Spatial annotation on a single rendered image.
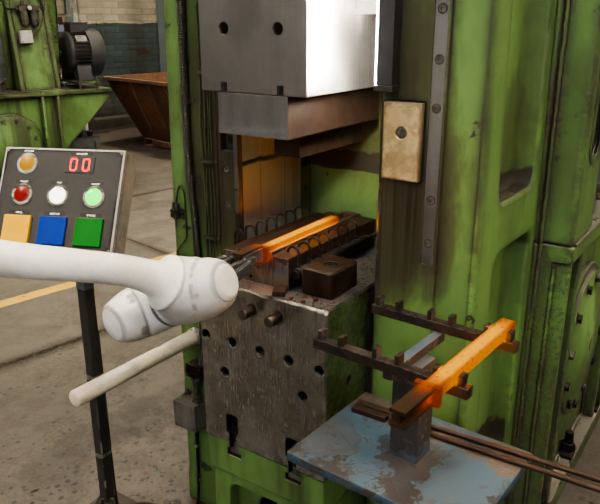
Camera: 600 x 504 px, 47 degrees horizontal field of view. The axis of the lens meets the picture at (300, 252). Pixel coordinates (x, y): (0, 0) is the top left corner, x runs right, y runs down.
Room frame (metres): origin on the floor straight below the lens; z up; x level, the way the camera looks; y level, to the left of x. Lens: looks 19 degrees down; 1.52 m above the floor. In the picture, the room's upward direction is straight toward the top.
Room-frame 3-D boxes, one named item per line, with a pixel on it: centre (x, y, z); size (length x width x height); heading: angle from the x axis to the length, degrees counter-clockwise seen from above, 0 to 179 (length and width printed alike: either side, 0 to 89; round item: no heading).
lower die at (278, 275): (1.75, -0.01, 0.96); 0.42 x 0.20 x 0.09; 145
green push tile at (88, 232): (1.69, 0.54, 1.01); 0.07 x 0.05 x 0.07; 80
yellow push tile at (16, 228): (1.72, 0.74, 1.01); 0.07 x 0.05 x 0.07; 80
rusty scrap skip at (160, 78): (8.69, 1.41, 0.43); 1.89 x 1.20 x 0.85; 46
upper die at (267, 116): (1.75, -0.01, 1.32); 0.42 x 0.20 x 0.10; 145
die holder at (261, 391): (1.73, -0.06, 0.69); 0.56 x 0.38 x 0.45; 145
